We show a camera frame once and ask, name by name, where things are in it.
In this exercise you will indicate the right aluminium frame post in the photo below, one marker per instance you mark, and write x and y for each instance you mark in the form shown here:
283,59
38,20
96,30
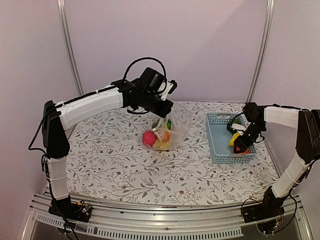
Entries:
262,49

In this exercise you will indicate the green orange toy mango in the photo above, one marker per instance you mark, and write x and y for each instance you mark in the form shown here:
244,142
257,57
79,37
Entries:
166,136

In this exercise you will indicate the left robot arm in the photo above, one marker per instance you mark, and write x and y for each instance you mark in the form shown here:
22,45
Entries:
149,92

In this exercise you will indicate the yellow toy banana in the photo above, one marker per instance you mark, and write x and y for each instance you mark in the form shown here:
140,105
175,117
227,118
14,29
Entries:
162,145

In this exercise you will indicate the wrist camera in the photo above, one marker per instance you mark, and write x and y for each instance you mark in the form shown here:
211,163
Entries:
167,88
236,128

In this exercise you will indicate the aluminium frame post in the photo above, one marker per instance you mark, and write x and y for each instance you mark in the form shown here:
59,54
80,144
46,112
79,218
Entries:
68,46
262,49

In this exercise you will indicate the clear zip top bag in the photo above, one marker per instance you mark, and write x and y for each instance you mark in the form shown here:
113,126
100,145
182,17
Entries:
181,123

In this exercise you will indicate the light blue plastic basket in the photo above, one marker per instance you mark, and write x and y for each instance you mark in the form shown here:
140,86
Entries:
219,139

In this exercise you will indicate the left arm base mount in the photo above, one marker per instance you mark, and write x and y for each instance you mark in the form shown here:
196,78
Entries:
79,211

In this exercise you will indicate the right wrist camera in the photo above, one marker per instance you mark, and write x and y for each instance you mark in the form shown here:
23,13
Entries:
236,128

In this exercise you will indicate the green toy watermelon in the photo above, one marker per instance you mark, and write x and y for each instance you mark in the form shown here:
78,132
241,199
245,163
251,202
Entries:
165,124

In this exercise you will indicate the red toy apple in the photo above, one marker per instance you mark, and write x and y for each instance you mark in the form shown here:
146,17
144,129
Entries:
149,138

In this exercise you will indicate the floral patterned table mat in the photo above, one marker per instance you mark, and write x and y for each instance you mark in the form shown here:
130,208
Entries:
108,160

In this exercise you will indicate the green toy bell pepper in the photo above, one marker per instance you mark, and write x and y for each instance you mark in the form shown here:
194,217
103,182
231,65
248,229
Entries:
231,122

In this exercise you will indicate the aluminium front rail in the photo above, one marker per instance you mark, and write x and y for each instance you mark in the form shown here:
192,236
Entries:
116,220

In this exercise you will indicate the yellow toy bell pepper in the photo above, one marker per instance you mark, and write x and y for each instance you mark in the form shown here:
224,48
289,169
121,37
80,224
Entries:
234,137

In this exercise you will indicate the left aluminium frame post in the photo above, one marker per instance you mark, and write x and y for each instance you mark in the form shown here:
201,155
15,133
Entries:
68,46

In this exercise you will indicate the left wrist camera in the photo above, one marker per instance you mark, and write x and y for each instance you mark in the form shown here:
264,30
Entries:
167,88

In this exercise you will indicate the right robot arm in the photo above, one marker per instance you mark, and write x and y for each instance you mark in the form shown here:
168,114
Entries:
275,154

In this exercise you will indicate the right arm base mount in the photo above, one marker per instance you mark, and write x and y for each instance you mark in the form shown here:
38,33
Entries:
262,211

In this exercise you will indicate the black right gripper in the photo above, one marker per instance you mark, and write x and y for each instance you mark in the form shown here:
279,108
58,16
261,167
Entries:
243,144

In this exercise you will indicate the orange toy orange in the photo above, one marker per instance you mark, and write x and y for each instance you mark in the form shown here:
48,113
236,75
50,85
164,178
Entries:
238,150

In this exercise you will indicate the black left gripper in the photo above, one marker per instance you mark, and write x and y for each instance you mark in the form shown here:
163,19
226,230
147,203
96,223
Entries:
164,112

